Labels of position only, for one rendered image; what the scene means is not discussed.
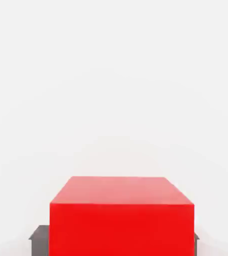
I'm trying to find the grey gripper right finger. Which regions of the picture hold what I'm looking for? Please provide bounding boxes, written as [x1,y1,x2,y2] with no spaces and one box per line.
[193,232,200,256]

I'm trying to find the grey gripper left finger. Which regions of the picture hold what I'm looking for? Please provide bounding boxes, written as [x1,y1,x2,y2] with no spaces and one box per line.
[28,225,51,256]

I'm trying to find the small red cube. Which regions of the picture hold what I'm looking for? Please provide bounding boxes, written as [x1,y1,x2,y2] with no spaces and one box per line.
[49,175,195,256]

